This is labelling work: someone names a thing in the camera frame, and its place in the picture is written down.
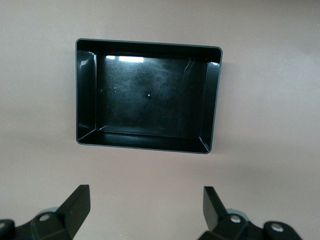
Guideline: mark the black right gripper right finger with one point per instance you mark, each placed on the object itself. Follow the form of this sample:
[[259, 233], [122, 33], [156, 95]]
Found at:
[[217, 217]]

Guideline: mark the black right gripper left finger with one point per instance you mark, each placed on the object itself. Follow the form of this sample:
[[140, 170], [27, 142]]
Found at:
[[70, 217]]

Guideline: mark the black plastic box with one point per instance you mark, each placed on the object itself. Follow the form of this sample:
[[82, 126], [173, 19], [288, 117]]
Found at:
[[150, 100]]

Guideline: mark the brown table cover mat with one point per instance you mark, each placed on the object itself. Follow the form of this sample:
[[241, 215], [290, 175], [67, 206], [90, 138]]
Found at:
[[262, 100]]

